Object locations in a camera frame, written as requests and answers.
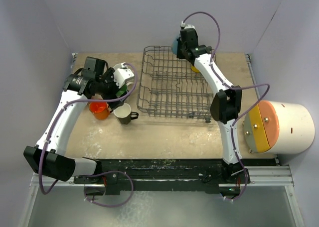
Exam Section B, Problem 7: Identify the yellow mug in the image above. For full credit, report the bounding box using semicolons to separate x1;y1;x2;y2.
191;65;200;73

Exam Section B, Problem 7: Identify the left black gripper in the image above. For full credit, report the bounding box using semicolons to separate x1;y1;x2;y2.
96;68;130;109

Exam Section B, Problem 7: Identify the blue mug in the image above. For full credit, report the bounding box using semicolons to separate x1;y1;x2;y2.
171;34;180;55

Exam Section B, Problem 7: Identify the pink faceted mug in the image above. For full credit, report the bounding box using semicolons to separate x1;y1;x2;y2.
113;63;124;71

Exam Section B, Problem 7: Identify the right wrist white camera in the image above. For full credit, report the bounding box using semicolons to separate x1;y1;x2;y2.
180;21;196;30

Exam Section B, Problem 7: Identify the aluminium frame rail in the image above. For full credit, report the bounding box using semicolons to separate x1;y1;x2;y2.
29;165;295;188

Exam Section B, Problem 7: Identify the white cylinder with orange lid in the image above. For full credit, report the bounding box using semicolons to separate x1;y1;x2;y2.
243;100;315;154

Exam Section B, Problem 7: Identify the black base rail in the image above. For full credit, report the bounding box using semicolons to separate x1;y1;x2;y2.
74;159;277;196

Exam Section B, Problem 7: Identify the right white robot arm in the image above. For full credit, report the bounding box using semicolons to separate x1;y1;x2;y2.
176;25;242;165

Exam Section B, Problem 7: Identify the orange mug black handle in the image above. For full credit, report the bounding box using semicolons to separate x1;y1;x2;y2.
89;102;113;120

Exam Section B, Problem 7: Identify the cream white mug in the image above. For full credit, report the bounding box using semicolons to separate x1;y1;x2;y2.
116;81;134;96

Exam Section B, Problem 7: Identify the grey wire dish rack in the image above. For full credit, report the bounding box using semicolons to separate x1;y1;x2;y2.
137;46;214;123

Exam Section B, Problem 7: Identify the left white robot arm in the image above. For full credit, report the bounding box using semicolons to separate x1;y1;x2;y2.
23;57;137;183

